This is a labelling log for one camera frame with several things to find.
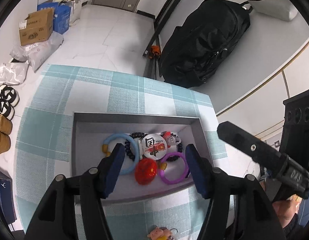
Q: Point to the teal plaid tablecloth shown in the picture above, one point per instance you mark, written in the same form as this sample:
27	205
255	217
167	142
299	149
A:
44	139

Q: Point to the grey plastic mailer bag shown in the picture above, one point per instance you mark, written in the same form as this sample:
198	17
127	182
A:
37	53

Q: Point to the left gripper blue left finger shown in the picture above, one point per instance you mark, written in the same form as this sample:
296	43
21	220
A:
54	217

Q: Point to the red cartoon figure charm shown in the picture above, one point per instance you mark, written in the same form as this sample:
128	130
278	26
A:
170	138

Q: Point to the white round badge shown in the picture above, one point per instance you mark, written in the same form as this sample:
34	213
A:
154	146

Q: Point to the black white slipper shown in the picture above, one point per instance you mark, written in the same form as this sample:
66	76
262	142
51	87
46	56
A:
9	94
6	109

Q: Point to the tan suede shoe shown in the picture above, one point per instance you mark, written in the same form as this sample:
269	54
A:
5	143
5	125

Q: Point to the red China flag badge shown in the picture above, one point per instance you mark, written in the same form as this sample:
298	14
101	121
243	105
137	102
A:
145	171

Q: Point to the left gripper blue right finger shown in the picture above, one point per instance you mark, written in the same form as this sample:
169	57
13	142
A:
238	207

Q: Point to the right human hand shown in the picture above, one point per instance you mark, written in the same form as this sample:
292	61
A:
285	209

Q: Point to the blue cardboard box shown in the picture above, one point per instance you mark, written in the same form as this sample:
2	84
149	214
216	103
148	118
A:
61	19

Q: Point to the black backpack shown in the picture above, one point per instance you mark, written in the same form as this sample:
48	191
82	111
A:
207	37

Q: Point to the right gripper camera mount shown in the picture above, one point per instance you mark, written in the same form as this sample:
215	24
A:
295	135

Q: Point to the white bag with cloth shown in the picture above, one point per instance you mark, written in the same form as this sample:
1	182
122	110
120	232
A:
75	9

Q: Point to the brown cardboard box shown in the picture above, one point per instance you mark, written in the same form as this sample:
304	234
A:
37	27

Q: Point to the white Nike bag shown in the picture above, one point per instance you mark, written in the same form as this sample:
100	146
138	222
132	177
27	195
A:
280	9

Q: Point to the pink pig keychain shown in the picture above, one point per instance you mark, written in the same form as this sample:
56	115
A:
162	233

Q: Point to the blue Jordan shoebox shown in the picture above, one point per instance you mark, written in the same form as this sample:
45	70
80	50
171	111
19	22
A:
6	198

